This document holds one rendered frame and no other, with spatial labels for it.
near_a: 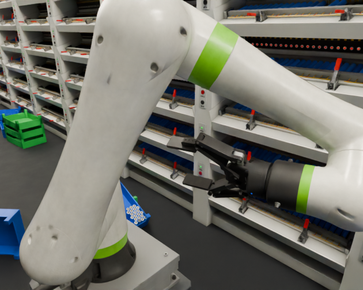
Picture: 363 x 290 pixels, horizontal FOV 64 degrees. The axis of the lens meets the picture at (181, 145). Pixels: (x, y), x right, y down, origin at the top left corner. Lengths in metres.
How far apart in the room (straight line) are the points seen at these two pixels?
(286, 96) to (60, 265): 0.48
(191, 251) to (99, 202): 0.92
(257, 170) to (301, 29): 0.56
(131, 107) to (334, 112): 0.36
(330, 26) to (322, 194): 0.57
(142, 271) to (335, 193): 0.48
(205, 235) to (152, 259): 0.67
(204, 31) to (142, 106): 0.19
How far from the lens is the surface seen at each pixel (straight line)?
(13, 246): 1.57
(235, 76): 0.52
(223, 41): 0.52
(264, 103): 0.55
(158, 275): 0.78
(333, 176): 0.56
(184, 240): 1.41
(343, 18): 0.99
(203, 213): 1.47
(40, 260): 0.55
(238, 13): 1.18
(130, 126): 0.40
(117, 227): 0.72
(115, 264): 0.77
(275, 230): 1.26
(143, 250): 0.83
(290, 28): 1.03
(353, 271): 1.20
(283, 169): 0.57
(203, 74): 0.52
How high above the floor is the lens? 0.92
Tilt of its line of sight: 22 degrees down
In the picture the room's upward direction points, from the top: straight up
